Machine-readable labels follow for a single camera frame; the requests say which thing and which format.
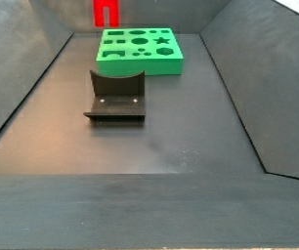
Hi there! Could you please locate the red double-square block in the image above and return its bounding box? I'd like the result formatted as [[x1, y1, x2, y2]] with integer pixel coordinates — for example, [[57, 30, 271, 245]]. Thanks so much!
[[92, 0, 120, 27]]

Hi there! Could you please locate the green shape-sorting foam board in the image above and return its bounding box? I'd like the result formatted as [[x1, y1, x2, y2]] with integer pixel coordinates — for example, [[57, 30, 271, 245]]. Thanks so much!
[[96, 27, 184, 76]]

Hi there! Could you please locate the black curved stand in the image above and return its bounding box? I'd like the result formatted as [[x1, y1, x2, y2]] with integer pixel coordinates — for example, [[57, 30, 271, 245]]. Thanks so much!
[[84, 71, 147, 119]]

